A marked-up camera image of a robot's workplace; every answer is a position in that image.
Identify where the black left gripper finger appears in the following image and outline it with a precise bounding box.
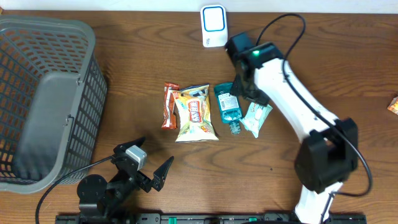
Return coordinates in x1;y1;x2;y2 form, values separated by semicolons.
113;137;146;152
152;156;174;187

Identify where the teal mouthwash bottle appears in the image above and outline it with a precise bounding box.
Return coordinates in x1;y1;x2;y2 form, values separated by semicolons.
214;82;243;134

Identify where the light green wipes packet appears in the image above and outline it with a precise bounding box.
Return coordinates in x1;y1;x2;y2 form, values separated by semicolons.
240;102;273;138

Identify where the red brown snack bar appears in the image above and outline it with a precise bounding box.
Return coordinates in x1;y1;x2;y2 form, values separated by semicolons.
161;83;179;129

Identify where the yellow snack bag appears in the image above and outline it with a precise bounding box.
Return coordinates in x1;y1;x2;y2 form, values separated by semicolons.
171;84;219;142

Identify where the orange tissue pack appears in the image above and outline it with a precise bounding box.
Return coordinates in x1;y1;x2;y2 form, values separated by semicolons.
387;96;398;114

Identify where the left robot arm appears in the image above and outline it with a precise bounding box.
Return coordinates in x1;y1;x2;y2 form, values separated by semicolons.
77;137;174;223

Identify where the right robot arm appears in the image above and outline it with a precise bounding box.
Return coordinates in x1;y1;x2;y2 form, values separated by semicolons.
225;40;358;223

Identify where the white barcode scanner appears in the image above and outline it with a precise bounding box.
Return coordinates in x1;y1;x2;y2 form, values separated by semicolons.
200;4;228;48

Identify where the grey plastic mesh basket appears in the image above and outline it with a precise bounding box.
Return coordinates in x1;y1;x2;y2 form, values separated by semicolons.
1;16;108;194

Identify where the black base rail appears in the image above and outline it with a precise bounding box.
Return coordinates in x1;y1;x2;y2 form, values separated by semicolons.
55;212;368;224

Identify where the black right camera cable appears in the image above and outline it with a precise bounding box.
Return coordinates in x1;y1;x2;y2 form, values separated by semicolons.
254;12;374;224

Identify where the black camera cable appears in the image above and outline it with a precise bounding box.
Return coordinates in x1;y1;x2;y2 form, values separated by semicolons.
34;154;114;224
254;12;374;224

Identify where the black left camera cable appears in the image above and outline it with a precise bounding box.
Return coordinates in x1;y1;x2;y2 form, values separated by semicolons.
34;154;114;224

